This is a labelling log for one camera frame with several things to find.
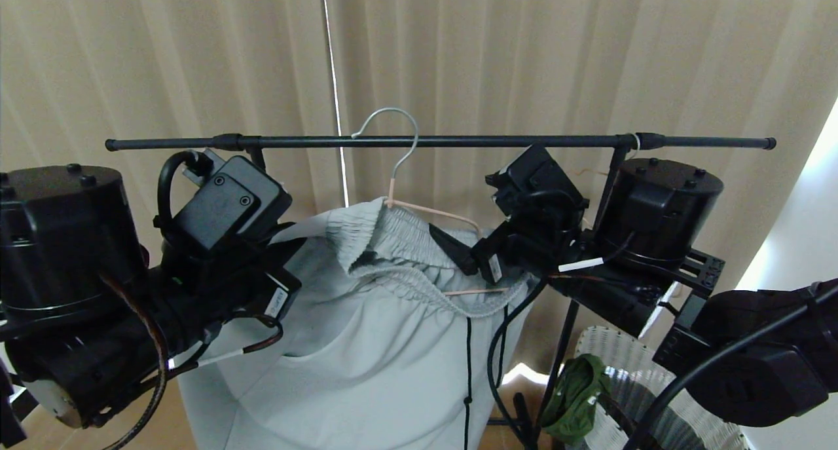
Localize black cable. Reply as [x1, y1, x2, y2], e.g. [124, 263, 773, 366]
[488, 276, 838, 450]

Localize green garment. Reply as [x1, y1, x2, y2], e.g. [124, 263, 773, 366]
[540, 353, 613, 445]

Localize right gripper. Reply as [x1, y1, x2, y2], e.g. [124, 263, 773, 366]
[470, 219, 585, 287]

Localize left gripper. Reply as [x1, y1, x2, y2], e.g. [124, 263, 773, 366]
[164, 237, 304, 347]

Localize pale grey shorts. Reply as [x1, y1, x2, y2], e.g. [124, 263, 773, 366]
[177, 198, 534, 450]

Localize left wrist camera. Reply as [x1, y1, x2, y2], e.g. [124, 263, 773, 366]
[154, 149, 293, 254]

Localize black clothes rack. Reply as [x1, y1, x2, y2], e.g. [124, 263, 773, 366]
[105, 132, 776, 450]

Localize white laundry basket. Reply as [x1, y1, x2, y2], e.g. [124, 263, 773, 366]
[570, 326, 754, 450]

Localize beige curtain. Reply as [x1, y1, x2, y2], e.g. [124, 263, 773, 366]
[0, 0, 838, 372]

